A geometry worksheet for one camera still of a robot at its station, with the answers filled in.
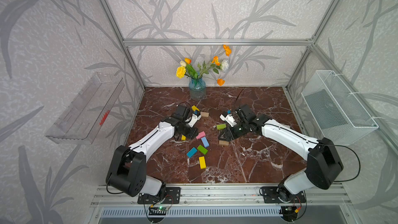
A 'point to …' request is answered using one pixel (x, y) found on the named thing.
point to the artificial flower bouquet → (186, 69)
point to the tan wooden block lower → (223, 143)
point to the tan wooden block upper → (204, 114)
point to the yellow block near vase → (195, 108)
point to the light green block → (221, 126)
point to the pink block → (200, 135)
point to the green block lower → (202, 149)
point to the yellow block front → (202, 162)
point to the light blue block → (205, 142)
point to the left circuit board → (160, 210)
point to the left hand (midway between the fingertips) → (194, 131)
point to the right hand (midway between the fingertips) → (221, 136)
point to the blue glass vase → (197, 89)
